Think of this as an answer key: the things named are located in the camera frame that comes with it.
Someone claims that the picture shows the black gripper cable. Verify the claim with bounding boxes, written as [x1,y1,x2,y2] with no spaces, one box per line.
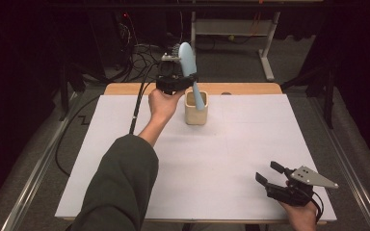
[307,190,326,225]
[54,61,162,178]

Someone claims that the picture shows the white table sheet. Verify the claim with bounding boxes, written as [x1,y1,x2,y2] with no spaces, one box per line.
[54,93,338,222]

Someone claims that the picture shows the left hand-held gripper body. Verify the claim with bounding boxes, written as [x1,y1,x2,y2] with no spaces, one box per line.
[155,52,191,96]

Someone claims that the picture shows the black stand leg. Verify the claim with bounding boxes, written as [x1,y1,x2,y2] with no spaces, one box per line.
[58,60,108,122]
[280,60,339,130]

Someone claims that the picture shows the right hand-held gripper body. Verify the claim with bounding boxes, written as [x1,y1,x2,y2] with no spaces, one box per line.
[264,165,340,208]

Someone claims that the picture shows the aluminium floor rail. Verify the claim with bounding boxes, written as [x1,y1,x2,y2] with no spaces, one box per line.
[0,91,79,231]
[307,95,370,231]

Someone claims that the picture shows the orange hanging cable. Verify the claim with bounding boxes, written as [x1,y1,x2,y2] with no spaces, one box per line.
[250,0,265,37]

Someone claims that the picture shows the beige square cup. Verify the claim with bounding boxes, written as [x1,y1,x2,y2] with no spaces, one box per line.
[184,90,210,126]

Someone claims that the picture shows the person's right hand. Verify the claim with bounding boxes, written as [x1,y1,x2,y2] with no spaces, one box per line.
[278,180,320,231]

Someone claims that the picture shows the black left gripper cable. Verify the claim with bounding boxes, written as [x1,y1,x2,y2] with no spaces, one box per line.
[54,61,162,178]

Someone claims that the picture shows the white metal desk frame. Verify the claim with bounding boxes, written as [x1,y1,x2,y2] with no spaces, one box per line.
[187,0,282,83]

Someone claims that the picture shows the person's left hand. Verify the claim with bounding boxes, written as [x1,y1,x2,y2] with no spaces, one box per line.
[146,88,188,125]

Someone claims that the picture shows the tangle of black floor cables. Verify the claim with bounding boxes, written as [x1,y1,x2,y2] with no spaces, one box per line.
[117,12,185,84]

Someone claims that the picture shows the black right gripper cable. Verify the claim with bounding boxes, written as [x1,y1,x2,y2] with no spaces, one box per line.
[307,190,326,225]

